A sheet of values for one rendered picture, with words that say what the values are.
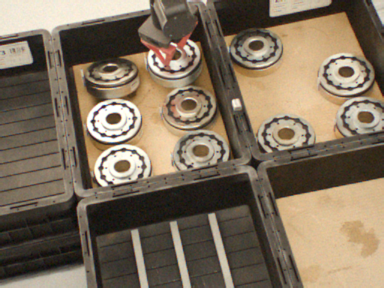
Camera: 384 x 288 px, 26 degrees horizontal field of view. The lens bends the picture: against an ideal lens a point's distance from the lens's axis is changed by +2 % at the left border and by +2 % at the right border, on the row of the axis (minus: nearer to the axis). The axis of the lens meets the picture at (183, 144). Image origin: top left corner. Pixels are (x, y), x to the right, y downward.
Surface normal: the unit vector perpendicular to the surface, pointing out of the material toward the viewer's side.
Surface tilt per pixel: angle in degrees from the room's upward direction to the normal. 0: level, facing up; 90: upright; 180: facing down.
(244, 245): 0
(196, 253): 0
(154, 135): 0
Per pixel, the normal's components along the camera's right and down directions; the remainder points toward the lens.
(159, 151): -0.07, -0.58
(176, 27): 0.29, 0.78
